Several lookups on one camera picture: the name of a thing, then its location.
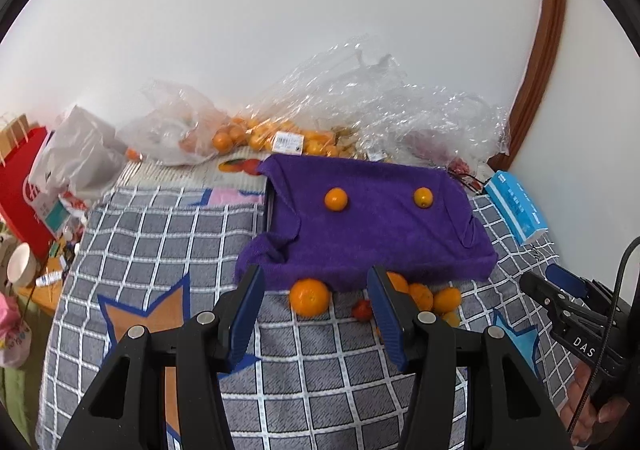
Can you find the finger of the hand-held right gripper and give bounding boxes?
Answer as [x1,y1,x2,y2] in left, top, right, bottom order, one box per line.
[518,271,576,318]
[545,263,608,303]

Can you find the purple towel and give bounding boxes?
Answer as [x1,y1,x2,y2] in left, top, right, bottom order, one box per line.
[235,154,498,293]

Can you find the clear bag of yellow fruit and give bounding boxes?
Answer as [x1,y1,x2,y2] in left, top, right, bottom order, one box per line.
[327,122,401,165]

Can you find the black braided cable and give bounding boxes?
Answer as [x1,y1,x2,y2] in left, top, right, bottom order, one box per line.
[566,236,640,435]

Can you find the clear labelled plastic bag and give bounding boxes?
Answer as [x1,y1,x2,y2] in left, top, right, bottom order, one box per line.
[235,37,406,158]

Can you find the person's right hand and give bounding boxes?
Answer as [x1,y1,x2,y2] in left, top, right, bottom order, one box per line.
[559,362,632,447]

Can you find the pink plastic bag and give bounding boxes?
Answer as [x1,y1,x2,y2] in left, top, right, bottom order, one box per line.
[0,292,33,370]

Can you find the wooden door frame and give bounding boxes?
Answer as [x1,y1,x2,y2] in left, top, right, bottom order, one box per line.
[487,0,568,171]

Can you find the blue tissue pack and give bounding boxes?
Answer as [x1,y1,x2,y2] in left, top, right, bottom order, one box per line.
[482,170,550,247]

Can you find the thin black cables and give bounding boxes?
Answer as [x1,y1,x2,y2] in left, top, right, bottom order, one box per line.
[447,165,496,195]

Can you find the white cup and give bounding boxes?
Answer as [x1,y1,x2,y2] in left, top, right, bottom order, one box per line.
[7,242,38,288]

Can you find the grey checked blanket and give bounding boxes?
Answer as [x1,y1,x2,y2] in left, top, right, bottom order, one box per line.
[35,185,576,450]

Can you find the large orange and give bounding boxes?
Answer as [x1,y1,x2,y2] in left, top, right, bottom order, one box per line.
[289,277,332,317]

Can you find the white plastic bag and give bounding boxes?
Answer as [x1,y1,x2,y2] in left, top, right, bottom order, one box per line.
[27,105,128,211]

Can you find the pile of bagged oranges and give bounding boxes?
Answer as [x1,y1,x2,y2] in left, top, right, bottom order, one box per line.
[212,115,341,157]

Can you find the red paper bag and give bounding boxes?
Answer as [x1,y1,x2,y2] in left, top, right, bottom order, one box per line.
[0,126,63,258]

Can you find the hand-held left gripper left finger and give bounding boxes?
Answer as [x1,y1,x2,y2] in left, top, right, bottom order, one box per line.
[55,264,266,450]

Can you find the crumpled clear plastic bag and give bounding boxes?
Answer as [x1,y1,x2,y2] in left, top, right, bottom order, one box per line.
[395,82,512,173]

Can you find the milky plastic bag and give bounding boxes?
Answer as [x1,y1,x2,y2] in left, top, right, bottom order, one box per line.
[116,79,236,166]

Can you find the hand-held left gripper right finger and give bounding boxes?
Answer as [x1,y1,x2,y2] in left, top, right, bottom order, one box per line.
[366,265,573,450]

